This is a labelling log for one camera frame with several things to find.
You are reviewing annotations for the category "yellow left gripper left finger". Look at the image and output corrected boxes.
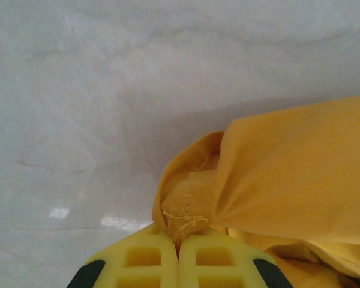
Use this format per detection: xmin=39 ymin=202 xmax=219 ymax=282
xmin=67 ymin=223 xmax=179 ymax=288

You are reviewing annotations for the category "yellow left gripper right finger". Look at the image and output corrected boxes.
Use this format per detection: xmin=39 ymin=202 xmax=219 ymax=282
xmin=178 ymin=226 xmax=293 ymax=288

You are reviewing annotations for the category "yellow t-shirt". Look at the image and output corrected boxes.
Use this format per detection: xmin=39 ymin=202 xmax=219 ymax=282
xmin=152 ymin=94 xmax=360 ymax=288

